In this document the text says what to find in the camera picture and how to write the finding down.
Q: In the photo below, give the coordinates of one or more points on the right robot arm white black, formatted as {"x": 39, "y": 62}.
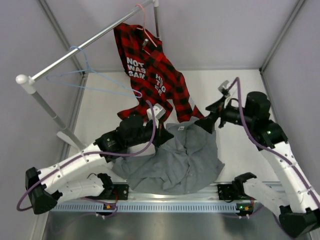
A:
{"x": 298, "y": 213}

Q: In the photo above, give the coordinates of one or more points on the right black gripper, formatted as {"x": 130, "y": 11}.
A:
{"x": 218, "y": 110}

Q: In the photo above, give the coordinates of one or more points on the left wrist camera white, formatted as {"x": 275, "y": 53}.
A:
{"x": 158, "y": 110}

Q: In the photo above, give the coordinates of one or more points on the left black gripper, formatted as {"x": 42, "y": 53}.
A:
{"x": 161, "y": 136}

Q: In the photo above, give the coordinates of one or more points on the aluminium mounting rail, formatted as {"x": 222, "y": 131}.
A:
{"x": 251, "y": 189}

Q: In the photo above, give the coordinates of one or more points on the slotted grey cable duct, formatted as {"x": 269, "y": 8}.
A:
{"x": 149, "y": 207}

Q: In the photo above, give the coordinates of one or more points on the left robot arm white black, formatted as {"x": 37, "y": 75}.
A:
{"x": 58, "y": 183}

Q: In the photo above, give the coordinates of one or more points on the red black plaid shirt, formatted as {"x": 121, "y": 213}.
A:
{"x": 152, "y": 76}

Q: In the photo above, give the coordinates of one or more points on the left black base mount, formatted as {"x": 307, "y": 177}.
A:
{"x": 120, "y": 192}

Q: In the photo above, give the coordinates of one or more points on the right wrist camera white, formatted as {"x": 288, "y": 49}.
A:
{"x": 225, "y": 88}

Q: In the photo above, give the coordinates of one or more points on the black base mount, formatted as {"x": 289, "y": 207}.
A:
{"x": 227, "y": 193}
{"x": 120, "y": 192}

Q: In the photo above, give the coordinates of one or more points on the grey button shirt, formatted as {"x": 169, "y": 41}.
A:
{"x": 183, "y": 165}

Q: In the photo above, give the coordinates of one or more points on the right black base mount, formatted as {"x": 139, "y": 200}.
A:
{"x": 227, "y": 193}

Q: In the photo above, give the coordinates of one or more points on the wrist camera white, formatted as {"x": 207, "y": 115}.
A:
{"x": 225, "y": 88}
{"x": 158, "y": 110}

